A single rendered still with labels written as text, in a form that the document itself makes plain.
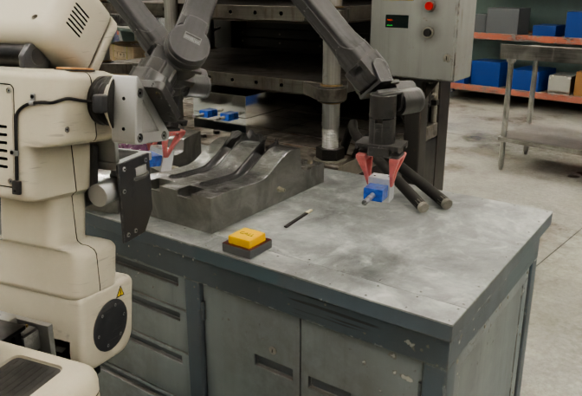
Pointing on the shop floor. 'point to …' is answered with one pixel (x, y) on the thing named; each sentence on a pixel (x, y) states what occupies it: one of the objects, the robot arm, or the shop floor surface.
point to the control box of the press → (423, 29)
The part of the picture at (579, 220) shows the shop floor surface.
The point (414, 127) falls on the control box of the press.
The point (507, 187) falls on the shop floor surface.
